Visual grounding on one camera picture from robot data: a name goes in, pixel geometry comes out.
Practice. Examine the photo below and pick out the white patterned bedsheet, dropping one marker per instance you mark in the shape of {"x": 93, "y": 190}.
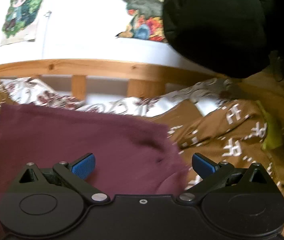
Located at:
{"x": 122, "y": 105}

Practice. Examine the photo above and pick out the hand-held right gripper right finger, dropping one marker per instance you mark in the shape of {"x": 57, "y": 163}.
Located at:
{"x": 202, "y": 165}

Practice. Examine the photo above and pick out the brown printed blanket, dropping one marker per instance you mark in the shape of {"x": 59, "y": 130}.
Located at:
{"x": 232, "y": 140}

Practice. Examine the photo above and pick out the black padded jacket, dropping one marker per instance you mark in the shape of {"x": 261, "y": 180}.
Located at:
{"x": 219, "y": 25}

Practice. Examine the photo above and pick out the colourful cartoon wall poster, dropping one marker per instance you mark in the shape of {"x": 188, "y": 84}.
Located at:
{"x": 144, "y": 12}

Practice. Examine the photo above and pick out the green cartoon wall poster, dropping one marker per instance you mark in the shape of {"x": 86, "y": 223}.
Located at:
{"x": 21, "y": 12}

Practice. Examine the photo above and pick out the yellow-green object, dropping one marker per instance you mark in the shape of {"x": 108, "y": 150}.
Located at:
{"x": 273, "y": 130}

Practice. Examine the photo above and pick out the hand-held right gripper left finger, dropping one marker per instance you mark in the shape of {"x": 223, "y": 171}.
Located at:
{"x": 83, "y": 167}

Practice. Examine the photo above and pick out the wooden bed frame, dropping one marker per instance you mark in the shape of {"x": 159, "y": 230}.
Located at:
{"x": 101, "y": 67}

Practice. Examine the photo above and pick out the maroon long-sleeve shirt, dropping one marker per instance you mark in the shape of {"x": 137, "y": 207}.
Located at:
{"x": 69, "y": 135}

